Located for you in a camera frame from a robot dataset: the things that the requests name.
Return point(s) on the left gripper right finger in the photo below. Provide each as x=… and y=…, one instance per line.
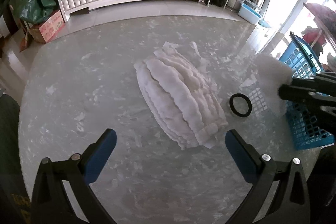
x=256, y=171

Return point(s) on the light blue storage bin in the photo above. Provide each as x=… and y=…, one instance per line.
x=250, y=12

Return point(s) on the green shopping bag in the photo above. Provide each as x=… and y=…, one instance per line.
x=34, y=11

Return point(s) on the blue plastic laundry basket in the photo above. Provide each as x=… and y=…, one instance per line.
x=303, y=124

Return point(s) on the pink cardboard box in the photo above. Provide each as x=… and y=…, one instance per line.
x=44, y=32

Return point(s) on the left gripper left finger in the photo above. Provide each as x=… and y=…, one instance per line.
x=84, y=169

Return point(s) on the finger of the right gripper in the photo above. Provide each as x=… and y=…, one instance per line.
x=322, y=80
x=304, y=95

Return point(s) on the white towel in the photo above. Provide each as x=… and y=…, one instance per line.
x=271, y=75

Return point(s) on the white ruffled cloth bundle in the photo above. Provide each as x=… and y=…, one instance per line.
x=180, y=96

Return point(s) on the clothes drying rack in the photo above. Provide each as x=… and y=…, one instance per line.
x=324, y=33

